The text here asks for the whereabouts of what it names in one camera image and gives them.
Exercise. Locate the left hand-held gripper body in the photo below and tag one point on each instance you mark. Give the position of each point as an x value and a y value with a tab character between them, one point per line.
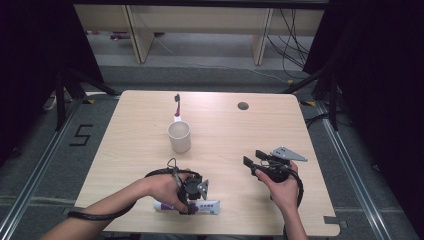
193	186

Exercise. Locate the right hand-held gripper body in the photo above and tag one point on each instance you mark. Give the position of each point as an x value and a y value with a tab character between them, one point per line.
278	170

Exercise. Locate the white and purple toothpaste tube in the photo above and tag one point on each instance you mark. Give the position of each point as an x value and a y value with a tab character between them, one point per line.
208	207

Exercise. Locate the white cup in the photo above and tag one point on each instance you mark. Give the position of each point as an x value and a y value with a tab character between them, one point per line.
180	143

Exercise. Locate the person's right hand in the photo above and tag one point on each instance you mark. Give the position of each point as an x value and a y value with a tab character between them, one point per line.
286	195

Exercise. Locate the person's left hand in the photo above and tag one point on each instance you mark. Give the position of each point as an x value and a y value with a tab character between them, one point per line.
163	188

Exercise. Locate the round gray table grommet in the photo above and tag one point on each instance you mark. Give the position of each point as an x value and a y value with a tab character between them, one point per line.
243	106

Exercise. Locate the yellow floor tape piece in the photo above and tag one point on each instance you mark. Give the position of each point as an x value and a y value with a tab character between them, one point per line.
308	103
88	101

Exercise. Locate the gray tape patch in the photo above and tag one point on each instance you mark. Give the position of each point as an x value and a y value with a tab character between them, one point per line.
330	220

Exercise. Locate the black metal stand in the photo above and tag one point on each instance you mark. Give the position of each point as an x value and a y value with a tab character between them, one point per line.
332	100
60	100

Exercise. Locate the black curtain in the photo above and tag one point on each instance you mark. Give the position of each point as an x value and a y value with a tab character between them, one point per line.
33	66
383	83

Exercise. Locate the light wooden desk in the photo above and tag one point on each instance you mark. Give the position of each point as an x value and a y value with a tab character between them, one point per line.
200	20

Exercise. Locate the metal floor rail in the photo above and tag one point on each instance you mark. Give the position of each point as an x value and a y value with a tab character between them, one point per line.
353	183
36	176

